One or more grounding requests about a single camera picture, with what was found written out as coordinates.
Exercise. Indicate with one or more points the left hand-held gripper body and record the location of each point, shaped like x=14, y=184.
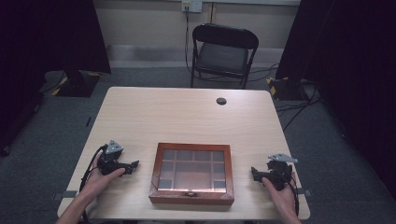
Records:
x=109, y=161

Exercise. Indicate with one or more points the person's right hand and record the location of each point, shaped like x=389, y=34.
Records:
x=285, y=199

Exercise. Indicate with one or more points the black folding chair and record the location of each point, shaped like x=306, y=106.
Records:
x=222, y=56

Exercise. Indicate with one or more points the person's left hand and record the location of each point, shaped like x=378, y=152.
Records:
x=96, y=185

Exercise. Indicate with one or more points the dark curtain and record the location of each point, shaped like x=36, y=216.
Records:
x=358, y=77
x=37, y=62

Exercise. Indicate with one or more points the white wall outlet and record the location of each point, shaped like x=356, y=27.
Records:
x=191, y=5

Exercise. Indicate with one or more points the wooden box with glass lid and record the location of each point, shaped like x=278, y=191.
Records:
x=192, y=196

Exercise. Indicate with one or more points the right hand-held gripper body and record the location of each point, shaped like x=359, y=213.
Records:
x=278, y=174

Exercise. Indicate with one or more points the black stand base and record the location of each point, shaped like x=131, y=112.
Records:
x=286, y=88
x=77, y=85

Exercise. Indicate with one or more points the grey tape strip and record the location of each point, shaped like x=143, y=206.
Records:
x=305, y=192
x=63, y=195

